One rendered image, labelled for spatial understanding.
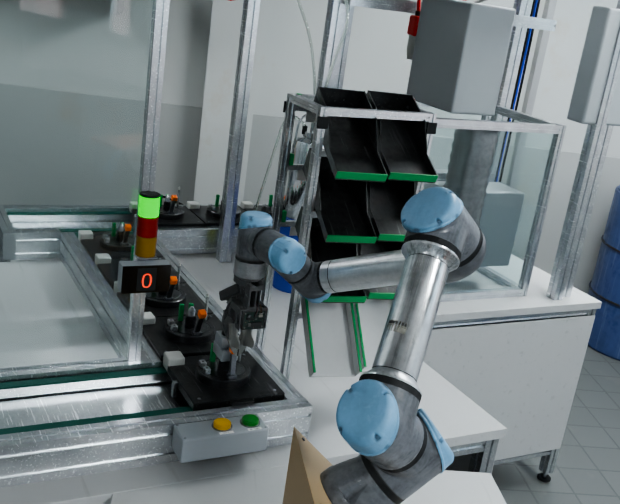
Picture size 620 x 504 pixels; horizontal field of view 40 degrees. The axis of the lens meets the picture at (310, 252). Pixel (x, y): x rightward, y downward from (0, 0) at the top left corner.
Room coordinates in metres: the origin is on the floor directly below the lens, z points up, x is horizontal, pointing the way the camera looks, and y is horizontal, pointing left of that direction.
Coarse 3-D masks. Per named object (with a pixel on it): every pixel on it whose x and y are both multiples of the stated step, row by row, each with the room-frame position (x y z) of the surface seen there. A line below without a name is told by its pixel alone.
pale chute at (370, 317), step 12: (372, 300) 2.18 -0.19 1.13; (384, 300) 2.19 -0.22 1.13; (360, 312) 2.14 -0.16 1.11; (372, 312) 2.15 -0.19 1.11; (384, 312) 2.16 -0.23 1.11; (360, 324) 2.07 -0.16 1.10; (372, 324) 2.13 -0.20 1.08; (384, 324) 2.14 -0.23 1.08; (360, 336) 2.05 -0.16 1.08; (372, 336) 2.10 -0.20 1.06; (360, 348) 2.04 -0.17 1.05; (372, 348) 2.08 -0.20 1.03; (372, 360) 2.05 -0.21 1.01
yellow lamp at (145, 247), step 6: (138, 240) 1.91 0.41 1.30; (144, 240) 1.91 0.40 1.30; (150, 240) 1.91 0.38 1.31; (156, 240) 1.93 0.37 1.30; (138, 246) 1.91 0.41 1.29; (144, 246) 1.91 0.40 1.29; (150, 246) 1.91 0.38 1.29; (138, 252) 1.91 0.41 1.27; (144, 252) 1.91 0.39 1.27; (150, 252) 1.91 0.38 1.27
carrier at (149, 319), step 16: (192, 304) 2.19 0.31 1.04; (144, 320) 2.16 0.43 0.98; (160, 320) 2.20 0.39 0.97; (176, 320) 2.18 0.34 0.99; (192, 320) 2.13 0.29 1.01; (208, 320) 2.25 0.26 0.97; (160, 336) 2.10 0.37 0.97; (176, 336) 2.08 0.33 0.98; (192, 336) 2.08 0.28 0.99; (208, 336) 2.11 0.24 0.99; (160, 352) 2.00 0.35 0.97; (192, 352) 2.03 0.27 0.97; (208, 352) 2.05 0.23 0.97
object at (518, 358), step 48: (528, 288) 3.29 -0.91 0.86; (576, 288) 3.38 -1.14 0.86; (432, 336) 2.84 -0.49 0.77; (480, 336) 2.96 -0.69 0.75; (528, 336) 3.08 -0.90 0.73; (576, 336) 3.21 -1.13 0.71; (480, 384) 2.98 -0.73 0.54; (528, 384) 3.11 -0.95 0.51; (576, 384) 3.24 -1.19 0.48; (528, 432) 3.14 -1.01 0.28
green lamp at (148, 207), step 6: (144, 198) 1.91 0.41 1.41; (150, 198) 1.91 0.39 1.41; (156, 198) 1.92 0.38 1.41; (144, 204) 1.91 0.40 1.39; (150, 204) 1.91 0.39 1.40; (156, 204) 1.92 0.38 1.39; (138, 210) 1.92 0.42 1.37; (144, 210) 1.91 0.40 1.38; (150, 210) 1.91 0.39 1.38; (156, 210) 1.92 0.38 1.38; (144, 216) 1.91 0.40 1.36; (150, 216) 1.91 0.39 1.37; (156, 216) 1.92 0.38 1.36
